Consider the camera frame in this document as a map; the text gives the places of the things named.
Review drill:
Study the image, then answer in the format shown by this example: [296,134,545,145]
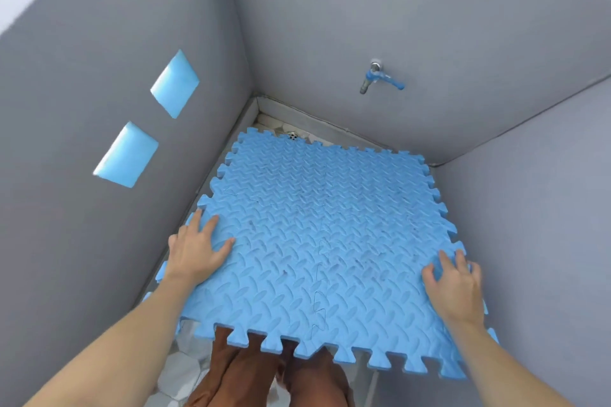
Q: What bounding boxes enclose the person's left hand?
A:
[166,209,236,286]

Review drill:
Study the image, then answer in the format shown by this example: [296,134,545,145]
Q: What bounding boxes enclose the person's right hand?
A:
[421,249,486,327]

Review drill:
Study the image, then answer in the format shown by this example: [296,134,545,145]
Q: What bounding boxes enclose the blue foam puzzle mat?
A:
[142,127,500,382]

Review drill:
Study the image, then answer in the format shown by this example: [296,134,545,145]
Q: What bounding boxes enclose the person's left forearm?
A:
[23,272,197,407]

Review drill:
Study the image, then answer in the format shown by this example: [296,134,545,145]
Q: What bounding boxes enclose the person's right forearm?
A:
[445,320,576,407]

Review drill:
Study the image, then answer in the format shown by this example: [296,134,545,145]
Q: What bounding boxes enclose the person's brown trousers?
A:
[184,325,357,407]

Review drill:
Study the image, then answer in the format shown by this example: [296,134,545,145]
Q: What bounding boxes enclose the blue handled wall tap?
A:
[359,58,406,96]

